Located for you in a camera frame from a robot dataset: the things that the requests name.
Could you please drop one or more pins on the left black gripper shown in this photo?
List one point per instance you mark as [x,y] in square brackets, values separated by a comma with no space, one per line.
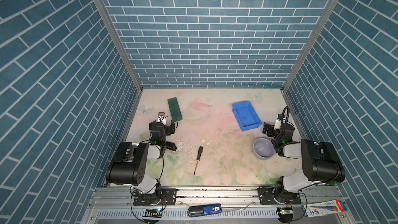
[169,129]

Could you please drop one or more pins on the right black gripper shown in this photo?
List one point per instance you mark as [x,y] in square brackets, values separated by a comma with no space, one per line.
[271,129]

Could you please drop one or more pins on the black yellow screwdriver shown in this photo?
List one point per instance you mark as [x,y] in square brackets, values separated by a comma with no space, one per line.
[200,151]

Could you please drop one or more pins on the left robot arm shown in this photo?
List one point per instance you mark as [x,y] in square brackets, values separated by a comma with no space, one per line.
[128,166]

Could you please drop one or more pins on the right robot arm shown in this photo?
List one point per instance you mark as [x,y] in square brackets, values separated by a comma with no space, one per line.
[320,164]

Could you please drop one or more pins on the blue plastic bin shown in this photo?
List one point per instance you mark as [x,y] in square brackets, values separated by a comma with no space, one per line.
[246,115]

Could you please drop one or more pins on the grey bowl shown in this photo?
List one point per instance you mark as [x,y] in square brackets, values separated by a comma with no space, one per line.
[263,149]

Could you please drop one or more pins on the green sponge pad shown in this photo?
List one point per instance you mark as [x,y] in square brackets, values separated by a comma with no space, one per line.
[175,109]

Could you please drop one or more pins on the white printed package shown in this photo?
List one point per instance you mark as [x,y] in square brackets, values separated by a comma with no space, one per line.
[324,208]

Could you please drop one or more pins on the blue black handheld device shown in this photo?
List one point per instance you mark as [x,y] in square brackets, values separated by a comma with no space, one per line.
[204,210]

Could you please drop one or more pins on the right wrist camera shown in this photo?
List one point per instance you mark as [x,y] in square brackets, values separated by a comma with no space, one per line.
[278,122]

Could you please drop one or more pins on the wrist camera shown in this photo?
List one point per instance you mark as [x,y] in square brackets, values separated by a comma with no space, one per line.
[161,117]
[278,122]

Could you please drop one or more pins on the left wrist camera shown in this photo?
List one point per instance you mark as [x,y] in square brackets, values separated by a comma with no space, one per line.
[161,117]

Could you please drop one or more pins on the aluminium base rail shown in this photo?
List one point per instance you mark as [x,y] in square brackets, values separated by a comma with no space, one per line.
[240,204]

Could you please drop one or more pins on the right aluminium corner post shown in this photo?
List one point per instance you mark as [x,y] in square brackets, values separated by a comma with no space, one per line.
[329,7]

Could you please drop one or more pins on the aluminium corner post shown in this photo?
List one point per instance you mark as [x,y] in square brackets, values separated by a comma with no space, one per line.
[101,8]
[329,7]

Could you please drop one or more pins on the left aluminium corner post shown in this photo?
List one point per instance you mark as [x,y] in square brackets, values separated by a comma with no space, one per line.
[101,8]

